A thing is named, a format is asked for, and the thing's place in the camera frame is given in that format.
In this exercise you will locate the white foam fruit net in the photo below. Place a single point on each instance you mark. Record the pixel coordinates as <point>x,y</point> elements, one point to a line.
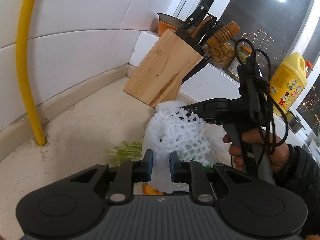
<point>170,130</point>

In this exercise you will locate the orange bowl with metal bowl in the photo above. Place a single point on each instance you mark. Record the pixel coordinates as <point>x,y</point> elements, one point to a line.
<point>167,22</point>

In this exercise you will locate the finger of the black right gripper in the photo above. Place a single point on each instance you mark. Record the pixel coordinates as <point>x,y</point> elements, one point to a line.
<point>195,108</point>

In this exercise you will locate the yellow vertical pipe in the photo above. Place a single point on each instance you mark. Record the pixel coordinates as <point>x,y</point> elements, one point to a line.
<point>22,71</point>

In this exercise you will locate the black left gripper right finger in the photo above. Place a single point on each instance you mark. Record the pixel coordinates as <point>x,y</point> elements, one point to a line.
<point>238,205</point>

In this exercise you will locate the glass jar of pickles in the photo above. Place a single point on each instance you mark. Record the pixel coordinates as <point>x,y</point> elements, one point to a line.
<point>223,54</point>

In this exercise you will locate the wooden knife block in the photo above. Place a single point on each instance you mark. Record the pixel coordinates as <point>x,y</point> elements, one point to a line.
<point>159,76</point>

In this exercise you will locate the yellow oil bottle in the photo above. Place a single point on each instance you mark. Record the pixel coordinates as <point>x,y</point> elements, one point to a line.
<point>288,81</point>

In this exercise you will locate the black handled knife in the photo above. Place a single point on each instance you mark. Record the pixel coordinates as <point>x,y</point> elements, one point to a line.
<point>182,32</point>

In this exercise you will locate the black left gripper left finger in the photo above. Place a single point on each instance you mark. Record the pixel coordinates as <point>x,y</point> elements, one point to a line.
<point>74,205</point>

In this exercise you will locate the wooden handled tool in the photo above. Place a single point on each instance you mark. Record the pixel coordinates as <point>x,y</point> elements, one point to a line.
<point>222,35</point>

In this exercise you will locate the pale green cabbage leaf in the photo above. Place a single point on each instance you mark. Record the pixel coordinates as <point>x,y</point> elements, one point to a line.
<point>131,151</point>

